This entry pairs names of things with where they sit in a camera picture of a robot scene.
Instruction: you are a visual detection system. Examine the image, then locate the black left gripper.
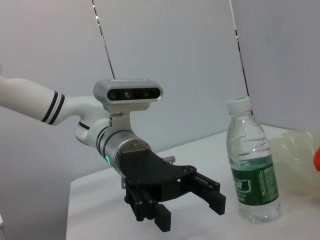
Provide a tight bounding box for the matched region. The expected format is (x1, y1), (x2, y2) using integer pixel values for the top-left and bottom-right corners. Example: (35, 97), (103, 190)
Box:
(117, 149), (227, 233)

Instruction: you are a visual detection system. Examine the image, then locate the clear green-label water bottle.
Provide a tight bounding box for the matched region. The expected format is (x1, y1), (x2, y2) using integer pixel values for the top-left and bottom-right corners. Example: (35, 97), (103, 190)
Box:
(225, 95), (282, 224)

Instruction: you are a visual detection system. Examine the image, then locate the pale green glass fruit plate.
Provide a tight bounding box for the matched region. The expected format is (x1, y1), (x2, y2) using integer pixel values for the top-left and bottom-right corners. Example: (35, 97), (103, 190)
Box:
(268, 124), (320, 204)

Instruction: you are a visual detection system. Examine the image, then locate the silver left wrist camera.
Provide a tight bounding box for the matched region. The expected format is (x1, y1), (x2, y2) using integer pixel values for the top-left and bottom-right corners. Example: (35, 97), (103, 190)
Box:
(92, 78), (165, 131)

